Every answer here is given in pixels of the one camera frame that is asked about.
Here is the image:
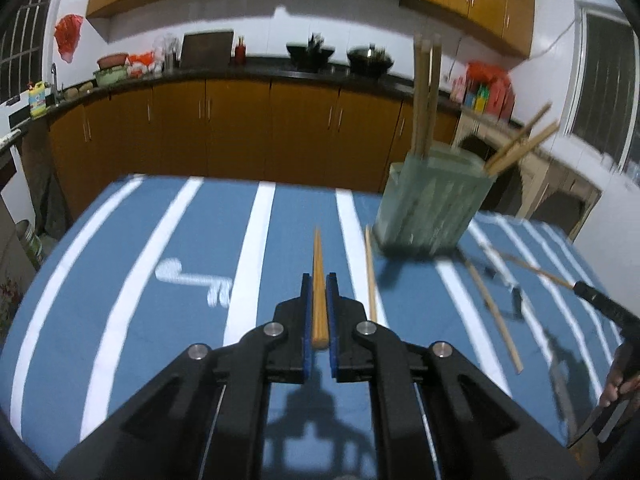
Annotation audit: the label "dark wooden cutting board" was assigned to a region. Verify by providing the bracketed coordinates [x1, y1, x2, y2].
[180, 29, 234, 70]

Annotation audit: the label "pink bottle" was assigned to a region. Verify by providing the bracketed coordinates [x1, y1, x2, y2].
[449, 76, 466, 104]

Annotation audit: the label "green perforated utensil holder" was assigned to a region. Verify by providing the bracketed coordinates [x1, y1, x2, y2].
[372, 142, 496, 259]

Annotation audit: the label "black wok left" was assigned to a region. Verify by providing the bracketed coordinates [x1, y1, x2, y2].
[286, 34, 335, 73]

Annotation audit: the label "old cream side table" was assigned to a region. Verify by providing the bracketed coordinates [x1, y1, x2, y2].
[452, 108, 601, 240]

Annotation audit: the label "red sauce bottle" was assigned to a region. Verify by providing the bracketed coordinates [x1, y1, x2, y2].
[233, 36, 246, 66]

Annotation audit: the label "left barred window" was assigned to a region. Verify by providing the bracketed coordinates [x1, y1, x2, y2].
[1, 0, 51, 103]

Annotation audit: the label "red basin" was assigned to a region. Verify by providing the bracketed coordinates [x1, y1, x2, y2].
[96, 52, 128, 70]

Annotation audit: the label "orange lower kitchen cabinets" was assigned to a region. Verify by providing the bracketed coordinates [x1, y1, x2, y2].
[46, 74, 461, 221]

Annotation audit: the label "green enamel basin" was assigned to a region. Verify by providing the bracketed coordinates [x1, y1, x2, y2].
[94, 65, 128, 88]

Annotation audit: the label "clear plastic bag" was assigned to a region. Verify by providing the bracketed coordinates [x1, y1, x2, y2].
[153, 32, 180, 63]

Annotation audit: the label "black lidded wok right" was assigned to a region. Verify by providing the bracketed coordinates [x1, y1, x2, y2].
[347, 44, 394, 79]

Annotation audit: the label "red bag on counter corner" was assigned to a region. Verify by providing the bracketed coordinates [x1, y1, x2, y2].
[466, 61, 511, 86]

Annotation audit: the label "sink faucet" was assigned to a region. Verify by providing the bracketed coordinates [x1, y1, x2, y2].
[50, 62, 58, 101]

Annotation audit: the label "red oil bottles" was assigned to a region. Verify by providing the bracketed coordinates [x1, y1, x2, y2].
[485, 79, 515, 122]

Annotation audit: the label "yellow detergent bottle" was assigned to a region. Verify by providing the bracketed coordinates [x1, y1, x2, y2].
[28, 81, 47, 118]

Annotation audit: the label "person right hand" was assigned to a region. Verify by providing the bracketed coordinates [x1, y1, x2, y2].
[599, 368, 639, 411]

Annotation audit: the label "right barred window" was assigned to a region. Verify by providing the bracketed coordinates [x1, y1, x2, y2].
[565, 1, 639, 167]

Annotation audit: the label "blue striped tablecloth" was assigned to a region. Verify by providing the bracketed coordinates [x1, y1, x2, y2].
[0, 173, 624, 480]

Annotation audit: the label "red bag near basins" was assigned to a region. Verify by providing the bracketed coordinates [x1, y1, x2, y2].
[127, 51, 155, 78]

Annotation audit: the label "red plastic bag on wall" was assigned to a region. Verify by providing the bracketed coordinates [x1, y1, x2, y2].
[54, 14, 84, 64]

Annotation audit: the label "barred window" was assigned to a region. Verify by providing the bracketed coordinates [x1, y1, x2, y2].
[1, 0, 51, 103]
[565, 1, 639, 167]

